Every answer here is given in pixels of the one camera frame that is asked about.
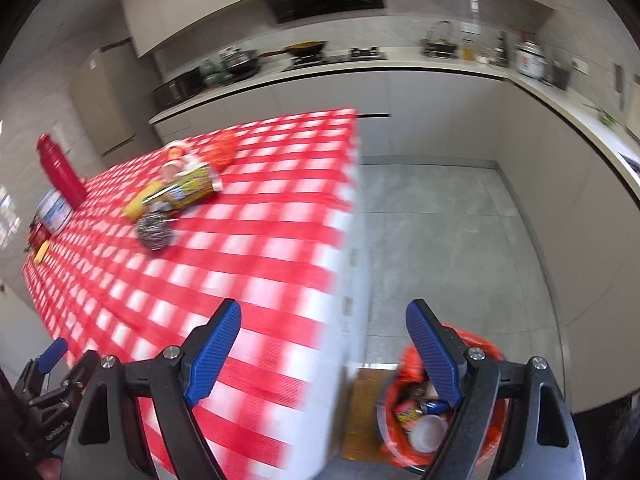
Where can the dark glass bottle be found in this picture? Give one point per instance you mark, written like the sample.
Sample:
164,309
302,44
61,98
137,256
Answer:
501,50

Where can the island socket panel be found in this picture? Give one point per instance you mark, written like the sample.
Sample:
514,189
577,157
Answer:
351,280

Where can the green ceramic jar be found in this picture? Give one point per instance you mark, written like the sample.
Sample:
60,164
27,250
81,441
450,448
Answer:
209,70

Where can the yellow sponge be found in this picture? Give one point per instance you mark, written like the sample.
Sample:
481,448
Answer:
142,202

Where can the beige refrigerator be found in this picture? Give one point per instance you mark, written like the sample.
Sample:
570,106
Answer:
105,105

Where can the black cleaver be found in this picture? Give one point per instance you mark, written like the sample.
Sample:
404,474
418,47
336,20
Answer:
619,80

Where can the pan with glass lid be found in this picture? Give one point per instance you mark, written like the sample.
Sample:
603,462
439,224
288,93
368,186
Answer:
440,47

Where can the red white paper cup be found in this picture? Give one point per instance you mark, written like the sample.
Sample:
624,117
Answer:
175,160

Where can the red plastic bin liner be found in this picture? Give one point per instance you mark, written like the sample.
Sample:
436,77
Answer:
407,360

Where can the beige upper cabinets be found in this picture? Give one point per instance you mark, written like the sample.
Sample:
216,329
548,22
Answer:
200,5

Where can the black built-in appliance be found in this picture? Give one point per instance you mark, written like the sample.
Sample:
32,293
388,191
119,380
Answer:
610,440

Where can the white rice cooker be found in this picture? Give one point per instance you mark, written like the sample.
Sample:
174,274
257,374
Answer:
530,62

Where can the brown cardboard under bin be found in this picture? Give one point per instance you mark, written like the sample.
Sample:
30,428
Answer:
365,410

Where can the person's left hand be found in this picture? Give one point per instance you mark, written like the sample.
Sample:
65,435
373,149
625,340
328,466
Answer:
49,471

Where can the yellow red snack packet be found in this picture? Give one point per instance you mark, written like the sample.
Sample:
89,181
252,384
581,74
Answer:
407,414

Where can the small red packet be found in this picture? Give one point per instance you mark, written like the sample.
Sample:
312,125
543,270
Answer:
37,232

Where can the red checkered tablecloth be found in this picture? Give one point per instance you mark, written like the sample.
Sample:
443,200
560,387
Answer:
250,240

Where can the green yellow snack packet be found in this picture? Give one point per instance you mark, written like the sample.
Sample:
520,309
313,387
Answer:
192,185

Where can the small yellow object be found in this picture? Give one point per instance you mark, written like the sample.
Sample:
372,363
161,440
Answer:
41,252

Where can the white tub blue label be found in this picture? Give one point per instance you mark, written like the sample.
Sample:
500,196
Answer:
54,212

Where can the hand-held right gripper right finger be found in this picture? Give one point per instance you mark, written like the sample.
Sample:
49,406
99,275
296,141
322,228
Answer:
432,355

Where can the red checkered tablecloth table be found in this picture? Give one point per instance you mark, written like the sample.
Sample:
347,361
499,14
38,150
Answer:
350,240

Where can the dark utensil holder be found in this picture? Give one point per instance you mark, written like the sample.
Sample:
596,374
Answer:
561,77

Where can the red thermos bottle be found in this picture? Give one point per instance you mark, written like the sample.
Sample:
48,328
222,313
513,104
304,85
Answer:
60,170

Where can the black plastic bucket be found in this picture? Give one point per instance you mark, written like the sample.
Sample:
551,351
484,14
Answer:
407,469

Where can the steel wool scrubber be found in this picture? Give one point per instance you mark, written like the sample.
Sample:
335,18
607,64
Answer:
155,231

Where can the grey pot with lid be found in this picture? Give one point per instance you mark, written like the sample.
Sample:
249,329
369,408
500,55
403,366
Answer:
242,62

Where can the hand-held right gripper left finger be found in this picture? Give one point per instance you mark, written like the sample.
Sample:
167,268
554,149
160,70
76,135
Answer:
212,355

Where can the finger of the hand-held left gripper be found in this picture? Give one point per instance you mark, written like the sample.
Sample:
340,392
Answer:
75,372
52,355

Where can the red plastic bag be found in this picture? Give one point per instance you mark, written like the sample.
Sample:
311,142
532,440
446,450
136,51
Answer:
222,149

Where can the green vegetable sprig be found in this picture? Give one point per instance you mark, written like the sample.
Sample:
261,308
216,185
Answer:
607,117

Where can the black wok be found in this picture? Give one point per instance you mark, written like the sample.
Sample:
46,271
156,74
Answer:
305,50

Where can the grey counter base cabinets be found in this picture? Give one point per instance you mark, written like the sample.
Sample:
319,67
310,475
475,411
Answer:
440,110

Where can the black gas stove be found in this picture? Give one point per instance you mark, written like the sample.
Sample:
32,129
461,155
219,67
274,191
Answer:
350,55

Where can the steel kitchen sink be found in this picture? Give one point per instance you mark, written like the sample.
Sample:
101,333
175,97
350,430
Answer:
632,164

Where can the yellow oil bottle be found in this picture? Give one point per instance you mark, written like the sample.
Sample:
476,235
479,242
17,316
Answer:
468,52

